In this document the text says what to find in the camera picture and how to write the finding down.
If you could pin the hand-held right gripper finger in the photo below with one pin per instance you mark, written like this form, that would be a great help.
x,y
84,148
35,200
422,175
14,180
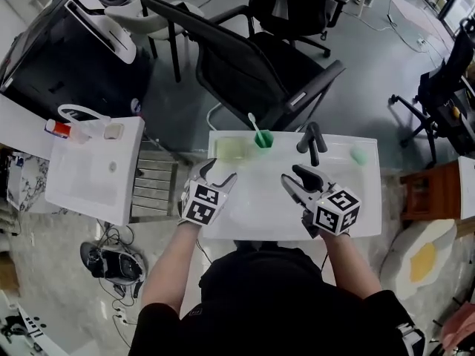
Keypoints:
x,y
308,178
295,191

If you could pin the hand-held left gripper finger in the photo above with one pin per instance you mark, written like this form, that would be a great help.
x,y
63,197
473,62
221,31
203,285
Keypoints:
x,y
202,171
228,185

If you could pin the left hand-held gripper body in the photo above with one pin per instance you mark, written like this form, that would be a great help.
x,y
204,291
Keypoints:
x,y
204,204

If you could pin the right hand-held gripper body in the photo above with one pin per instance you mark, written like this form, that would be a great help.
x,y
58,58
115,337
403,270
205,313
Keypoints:
x,y
335,211

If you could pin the clear plastic container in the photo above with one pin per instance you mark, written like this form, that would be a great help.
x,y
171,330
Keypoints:
x,y
232,148

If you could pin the person's right forearm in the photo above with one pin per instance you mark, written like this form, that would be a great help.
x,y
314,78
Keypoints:
x,y
350,265

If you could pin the person's left forearm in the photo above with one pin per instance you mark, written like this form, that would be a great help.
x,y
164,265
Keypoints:
x,y
170,265

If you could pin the green soap bar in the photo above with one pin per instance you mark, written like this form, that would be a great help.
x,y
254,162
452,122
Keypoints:
x,y
360,156

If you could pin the wide white sink basin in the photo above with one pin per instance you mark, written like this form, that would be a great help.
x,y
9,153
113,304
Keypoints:
x,y
263,206

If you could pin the black faucet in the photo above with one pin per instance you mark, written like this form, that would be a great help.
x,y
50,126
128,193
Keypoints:
x,y
313,139

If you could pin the chrome sink stand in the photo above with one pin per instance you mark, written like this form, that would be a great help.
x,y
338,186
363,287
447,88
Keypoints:
x,y
154,184

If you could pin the wooden cabinet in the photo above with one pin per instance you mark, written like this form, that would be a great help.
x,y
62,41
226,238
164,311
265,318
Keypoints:
x,y
430,191

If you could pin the fried egg cushion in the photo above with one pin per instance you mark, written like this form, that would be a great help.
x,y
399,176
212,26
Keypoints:
x,y
423,262

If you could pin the black headset device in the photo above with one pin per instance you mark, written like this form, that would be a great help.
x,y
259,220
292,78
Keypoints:
x,y
118,267

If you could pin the person's black shirt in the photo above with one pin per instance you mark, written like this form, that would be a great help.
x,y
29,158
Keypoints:
x,y
274,302

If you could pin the small white sink basin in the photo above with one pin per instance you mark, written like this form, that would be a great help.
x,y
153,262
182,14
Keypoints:
x,y
89,176

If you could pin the black mesh office chair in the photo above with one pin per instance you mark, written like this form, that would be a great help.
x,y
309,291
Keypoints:
x,y
241,61

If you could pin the clear pinkish cup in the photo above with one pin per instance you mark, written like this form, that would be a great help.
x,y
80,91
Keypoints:
x,y
79,135

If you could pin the white curved faucet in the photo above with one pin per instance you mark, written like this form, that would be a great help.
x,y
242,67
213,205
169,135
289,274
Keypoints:
x,y
85,111

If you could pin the white sink on cabinet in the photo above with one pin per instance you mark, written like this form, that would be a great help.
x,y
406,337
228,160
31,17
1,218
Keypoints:
x,y
468,187

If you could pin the white power strip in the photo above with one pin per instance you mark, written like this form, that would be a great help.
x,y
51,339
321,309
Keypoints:
x,y
120,316

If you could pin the red bottle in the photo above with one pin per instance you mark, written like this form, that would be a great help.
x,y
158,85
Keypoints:
x,y
57,129

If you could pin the black chair with headrest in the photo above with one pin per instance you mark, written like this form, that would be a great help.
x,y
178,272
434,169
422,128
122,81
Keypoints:
x,y
441,98

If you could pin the grey shell chair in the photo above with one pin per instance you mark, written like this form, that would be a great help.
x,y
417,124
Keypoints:
x,y
148,17

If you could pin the white curved panel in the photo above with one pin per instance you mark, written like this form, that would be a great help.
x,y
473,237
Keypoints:
x,y
107,28

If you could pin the pink fabric item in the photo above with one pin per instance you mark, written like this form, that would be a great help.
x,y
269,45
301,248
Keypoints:
x,y
462,328

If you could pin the black high-back office chair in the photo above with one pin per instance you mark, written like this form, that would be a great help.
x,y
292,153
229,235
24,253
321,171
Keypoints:
x,y
297,6

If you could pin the large black case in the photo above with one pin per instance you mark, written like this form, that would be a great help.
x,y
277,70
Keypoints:
x,y
67,61

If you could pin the marble slab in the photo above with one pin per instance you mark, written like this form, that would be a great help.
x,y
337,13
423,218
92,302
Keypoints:
x,y
27,180

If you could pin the white printed board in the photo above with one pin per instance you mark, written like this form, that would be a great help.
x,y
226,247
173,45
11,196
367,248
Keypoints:
x,y
26,328

